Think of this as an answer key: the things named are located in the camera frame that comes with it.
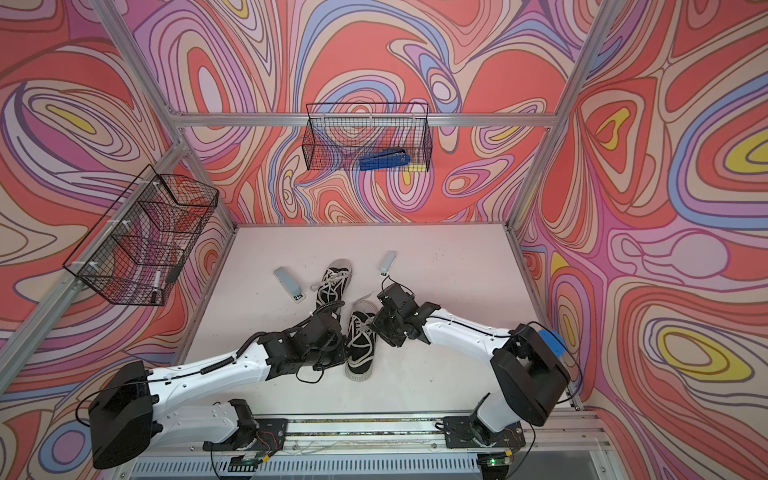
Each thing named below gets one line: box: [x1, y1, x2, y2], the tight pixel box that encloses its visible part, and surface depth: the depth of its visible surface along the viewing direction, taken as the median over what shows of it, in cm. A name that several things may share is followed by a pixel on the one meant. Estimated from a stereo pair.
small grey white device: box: [380, 250, 397, 277], surface depth 107 cm
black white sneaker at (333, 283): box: [310, 259, 353, 309], surface depth 97 cm
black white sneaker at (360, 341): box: [345, 300, 377, 382], surface depth 83 cm
